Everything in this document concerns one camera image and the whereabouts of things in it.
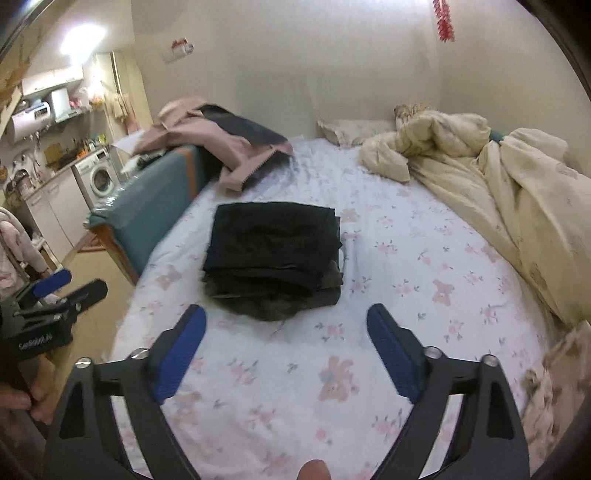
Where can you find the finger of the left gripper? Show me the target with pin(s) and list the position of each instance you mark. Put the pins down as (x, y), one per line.
(85, 297)
(52, 283)

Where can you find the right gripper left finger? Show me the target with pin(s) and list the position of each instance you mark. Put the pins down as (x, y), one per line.
(172, 353)

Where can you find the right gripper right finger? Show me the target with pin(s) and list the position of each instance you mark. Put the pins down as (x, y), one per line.
(400, 351)

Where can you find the black pants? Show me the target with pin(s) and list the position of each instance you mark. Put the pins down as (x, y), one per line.
(274, 248)

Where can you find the person's left hand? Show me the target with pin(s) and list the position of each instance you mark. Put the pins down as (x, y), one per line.
(41, 400)

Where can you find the pink garment on rack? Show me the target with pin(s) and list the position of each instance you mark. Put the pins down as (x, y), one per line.
(16, 241)

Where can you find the white kitchen cabinet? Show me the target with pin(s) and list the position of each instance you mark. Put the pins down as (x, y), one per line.
(59, 211)

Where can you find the floral white bed sheet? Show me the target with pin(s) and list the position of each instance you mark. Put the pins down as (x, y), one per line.
(261, 399)

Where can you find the white washing machine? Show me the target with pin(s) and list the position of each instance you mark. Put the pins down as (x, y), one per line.
(96, 176)

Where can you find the camouflage pants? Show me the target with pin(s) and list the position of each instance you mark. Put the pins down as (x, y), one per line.
(270, 299)

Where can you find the beige bear print blanket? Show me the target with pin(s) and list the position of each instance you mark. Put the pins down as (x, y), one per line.
(556, 387)

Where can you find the white water heater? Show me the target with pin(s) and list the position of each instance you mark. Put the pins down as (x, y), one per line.
(29, 121)

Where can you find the cream yellow quilt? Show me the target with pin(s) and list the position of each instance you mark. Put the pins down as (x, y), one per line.
(518, 192)

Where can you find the white floral pillow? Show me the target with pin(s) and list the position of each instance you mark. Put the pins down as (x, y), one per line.
(352, 133)

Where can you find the red wall decoration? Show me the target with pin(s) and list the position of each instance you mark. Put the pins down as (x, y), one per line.
(444, 21)

